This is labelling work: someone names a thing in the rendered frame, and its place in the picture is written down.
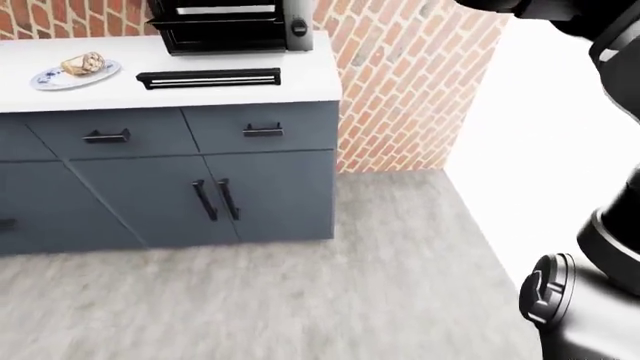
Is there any black toaster oven door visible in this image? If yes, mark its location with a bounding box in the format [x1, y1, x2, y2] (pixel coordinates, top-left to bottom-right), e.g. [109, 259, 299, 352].
[135, 67, 282, 92]

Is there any black and silver toaster oven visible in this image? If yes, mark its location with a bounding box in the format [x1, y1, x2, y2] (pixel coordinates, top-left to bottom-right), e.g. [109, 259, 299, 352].
[144, 0, 315, 57]

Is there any white blue patterned plate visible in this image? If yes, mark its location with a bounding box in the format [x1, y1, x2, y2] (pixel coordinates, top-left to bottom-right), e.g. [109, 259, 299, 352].
[30, 58, 122, 92]

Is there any black cabinet door handle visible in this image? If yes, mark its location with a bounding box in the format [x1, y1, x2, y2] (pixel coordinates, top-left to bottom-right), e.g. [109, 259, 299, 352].
[216, 177, 242, 222]
[191, 179, 220, 222]

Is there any croissant bread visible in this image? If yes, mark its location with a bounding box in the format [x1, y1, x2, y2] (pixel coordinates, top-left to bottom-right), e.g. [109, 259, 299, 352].
[60, 51, 114, 77]

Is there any grey blue kitchen cabinet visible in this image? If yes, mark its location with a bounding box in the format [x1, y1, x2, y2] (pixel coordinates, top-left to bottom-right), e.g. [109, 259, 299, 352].
[0, 99, 340, 256]

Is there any black drawer handle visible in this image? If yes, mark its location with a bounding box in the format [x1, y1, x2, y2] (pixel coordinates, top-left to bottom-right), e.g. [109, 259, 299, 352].
[242, 121, 285, 138]
[82, 128, 132, 144]

